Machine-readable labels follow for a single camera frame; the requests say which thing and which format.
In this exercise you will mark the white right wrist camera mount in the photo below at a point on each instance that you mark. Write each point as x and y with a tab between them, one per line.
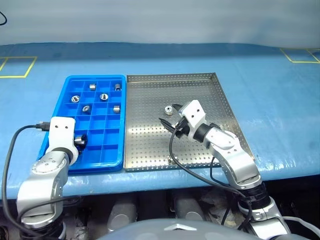
195	112

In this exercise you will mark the silver metal roller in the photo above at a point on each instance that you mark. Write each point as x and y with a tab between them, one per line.
92	86
78	140
75	98
86	108
103	96
117	86
168	109
116	108

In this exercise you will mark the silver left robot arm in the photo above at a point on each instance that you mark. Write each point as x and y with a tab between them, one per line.
42	180

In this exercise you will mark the grey cylinder under table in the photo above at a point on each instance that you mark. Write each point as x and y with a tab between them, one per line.
188	210
123	213

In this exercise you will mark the blue plastic compartment tray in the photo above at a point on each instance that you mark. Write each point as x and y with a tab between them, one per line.
100	150

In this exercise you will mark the grey robot torso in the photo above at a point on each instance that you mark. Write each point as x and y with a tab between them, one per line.
150	231

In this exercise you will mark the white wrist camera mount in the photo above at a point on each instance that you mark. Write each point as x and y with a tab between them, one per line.
61	135
195	112

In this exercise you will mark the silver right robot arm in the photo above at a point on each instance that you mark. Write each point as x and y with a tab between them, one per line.
232	155

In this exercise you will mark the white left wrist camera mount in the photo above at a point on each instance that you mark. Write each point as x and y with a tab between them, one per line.
61	135

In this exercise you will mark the perforated steel tray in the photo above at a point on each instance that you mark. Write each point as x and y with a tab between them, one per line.
150	100

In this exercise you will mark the blue plastic table cover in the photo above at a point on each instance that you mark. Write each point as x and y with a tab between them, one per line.
275	112

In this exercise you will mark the crumpled clear plastic wrap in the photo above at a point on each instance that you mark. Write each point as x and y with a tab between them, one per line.
215	203

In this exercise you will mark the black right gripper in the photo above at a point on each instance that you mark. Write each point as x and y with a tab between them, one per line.
182	128

